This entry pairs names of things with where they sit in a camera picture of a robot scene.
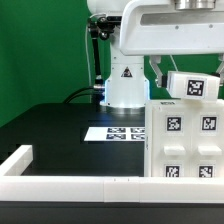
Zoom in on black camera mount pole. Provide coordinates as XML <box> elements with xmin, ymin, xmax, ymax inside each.
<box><xmin>88</xmin><ymin>18</ymin><xmax>104</xmax><ymax>88</ymax></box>

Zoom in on white cabinet door panel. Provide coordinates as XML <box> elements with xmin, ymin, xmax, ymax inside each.
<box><xmin>192</xmin><ymin>101</ymin><xmax>224</xmax><ymax>178</ymax></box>
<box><xmin>152</xmin><ymin>103</ymin><xmax>191</xmax><ymax>178</ymax></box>

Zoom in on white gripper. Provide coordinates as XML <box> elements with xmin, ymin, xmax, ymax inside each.
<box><xmin>120</xmin><ymin>0</ymin><xmax>224</xmax><ymax>88</ymax></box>

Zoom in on white table border fence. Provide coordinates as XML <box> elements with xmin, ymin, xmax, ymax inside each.
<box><xmin>0</xmin><ymin>145</ymin><xmax>224</xmax><ymax>204</ymax></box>

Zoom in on black base cables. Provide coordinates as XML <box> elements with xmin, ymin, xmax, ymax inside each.
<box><xmin>63</xmin><ymin>87</ymin><xmax>101</xmax><ymax>104</ymax></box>

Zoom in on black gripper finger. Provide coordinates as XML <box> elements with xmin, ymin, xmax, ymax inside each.
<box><xmin>216</xmin><ymin>53</ymin><xmax>224</xmax><ymax>85</ymax></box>

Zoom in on white cabinet body box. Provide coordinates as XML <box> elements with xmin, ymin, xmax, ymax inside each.
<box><xmin>144</xmin><ymin>100</ymin><xmax>224</xmax><ymax>178</ymax></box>

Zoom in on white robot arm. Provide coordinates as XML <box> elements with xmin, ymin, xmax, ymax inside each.
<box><xmin>87</xmin><ymin>0</ymin><xmax>224</xmax><ymax>109</ymax></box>

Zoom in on white marker sheet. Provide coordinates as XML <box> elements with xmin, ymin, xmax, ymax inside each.
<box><xmin>84</xmin><ymin>127</ymin><xmax>145</xmax><ymax>142</ymax></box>

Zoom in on white cabinet top block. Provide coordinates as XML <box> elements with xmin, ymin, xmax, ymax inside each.
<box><xmin>167</xmin><ymin>71</ymin><xmax>220</xmax><ymax>101</ymax></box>

